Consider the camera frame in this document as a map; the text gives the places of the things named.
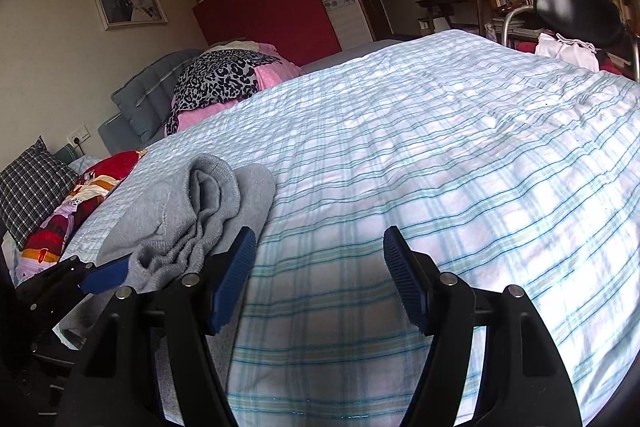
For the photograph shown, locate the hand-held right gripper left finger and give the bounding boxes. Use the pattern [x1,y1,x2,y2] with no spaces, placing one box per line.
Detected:
[52,227,257,427]

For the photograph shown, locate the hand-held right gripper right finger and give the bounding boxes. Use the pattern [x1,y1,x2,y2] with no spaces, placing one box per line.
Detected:
[383,226,583,427]

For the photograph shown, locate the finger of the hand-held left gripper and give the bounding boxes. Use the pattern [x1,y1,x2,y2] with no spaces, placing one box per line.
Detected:
[17,255,132,313]

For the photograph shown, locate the grey sweatshirt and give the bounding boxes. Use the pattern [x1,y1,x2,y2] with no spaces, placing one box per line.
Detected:
[97,153,277,295]

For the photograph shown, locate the colourful printed blanket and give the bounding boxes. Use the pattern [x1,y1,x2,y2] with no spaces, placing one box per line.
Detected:
[15,149,148,280]

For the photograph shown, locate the dark checked pillow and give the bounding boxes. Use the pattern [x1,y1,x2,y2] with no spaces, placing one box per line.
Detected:
[0,136,81,250]

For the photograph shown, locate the plaid bedsheet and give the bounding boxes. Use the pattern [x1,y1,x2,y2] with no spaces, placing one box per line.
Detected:
[55,29,640,427]

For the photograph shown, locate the grey padded headboard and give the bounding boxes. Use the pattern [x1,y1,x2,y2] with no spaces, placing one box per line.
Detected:
[97,49,206,158]

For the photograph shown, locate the leopard print cloth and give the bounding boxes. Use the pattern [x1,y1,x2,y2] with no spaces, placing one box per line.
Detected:
[165,48,281,135]

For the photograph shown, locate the pink blanket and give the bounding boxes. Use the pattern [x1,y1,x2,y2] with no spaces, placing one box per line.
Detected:
[172,42,303,132]

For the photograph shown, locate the white garment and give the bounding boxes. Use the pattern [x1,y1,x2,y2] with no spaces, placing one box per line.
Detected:
[534,32,601,72]

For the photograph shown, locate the red seat cushion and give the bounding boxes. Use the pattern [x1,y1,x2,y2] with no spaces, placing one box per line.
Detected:
[600,54,637,78]

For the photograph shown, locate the black office chair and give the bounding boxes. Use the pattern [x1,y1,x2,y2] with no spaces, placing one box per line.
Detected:
[502,0,640,82]

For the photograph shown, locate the white wall socket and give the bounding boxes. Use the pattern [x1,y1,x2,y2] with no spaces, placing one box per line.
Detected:
[66,123,92,145]

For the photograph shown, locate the framed wall photo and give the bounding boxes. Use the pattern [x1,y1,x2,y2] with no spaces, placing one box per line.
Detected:
[91,0,169,31]

